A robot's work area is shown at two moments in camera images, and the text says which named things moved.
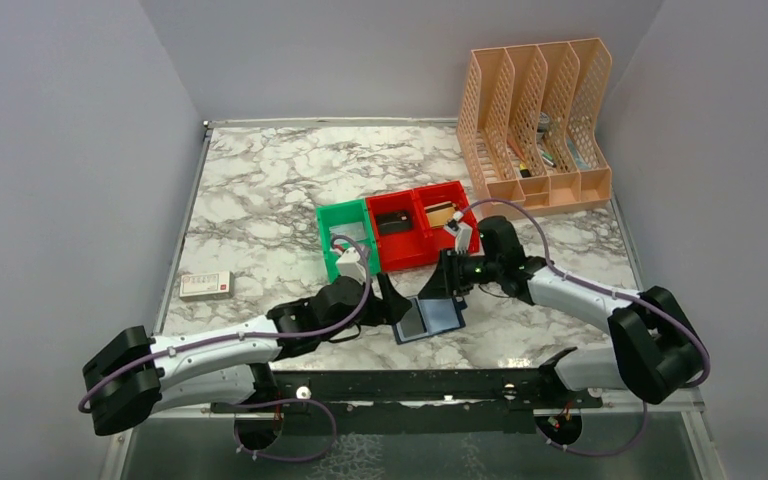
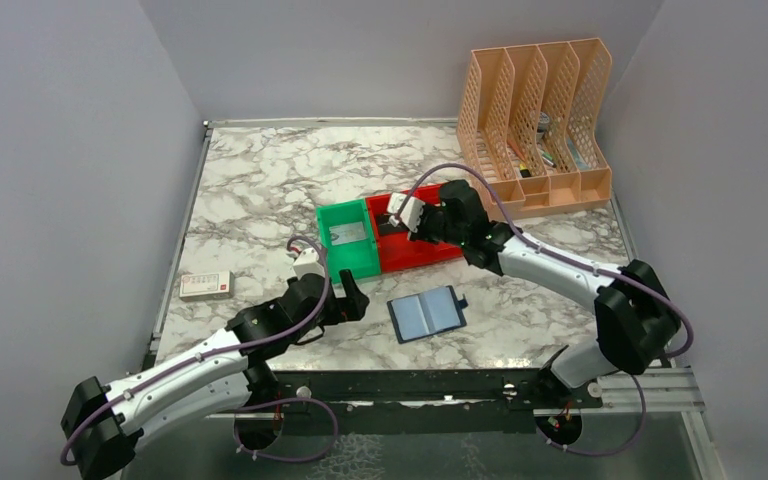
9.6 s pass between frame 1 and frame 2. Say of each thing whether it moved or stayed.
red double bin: stayed
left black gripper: moved
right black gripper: moved
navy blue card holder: stayed
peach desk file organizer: stayed
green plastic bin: stayed
